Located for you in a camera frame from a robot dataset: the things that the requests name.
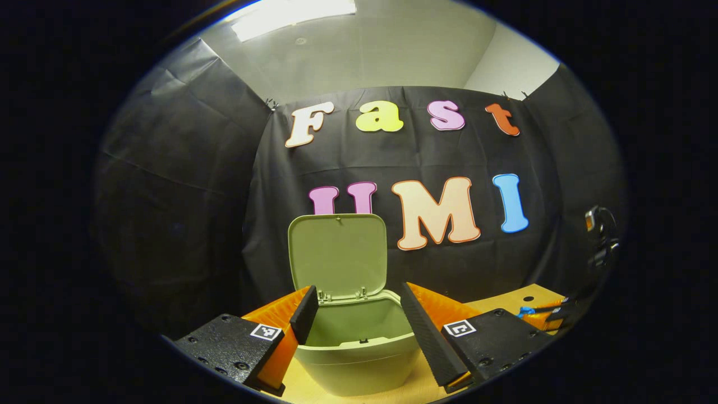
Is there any green desktop garbage bin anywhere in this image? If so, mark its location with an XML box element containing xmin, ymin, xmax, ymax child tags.
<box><xmin>287</xmin><ymin>213</ymin><xmax>424</xmax><ymax>398</ymax></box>

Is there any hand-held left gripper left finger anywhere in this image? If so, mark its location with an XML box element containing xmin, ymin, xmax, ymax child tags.
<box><xmin>173</xmin><ymin>285</ymin><xmax>319</xmax><ymax>397</ymax></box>

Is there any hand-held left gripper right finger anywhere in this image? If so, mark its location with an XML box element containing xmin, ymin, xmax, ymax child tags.
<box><xmin>399</xmin><ymin>282</ymin><xmax>556</xmax><ymax>394</ymax></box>

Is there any black backdrop cloth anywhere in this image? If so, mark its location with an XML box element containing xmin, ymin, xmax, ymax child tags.
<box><xmin>93</xmin><ymin>36</ymin><xmax>626</xmax><ymax>337</ymax></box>

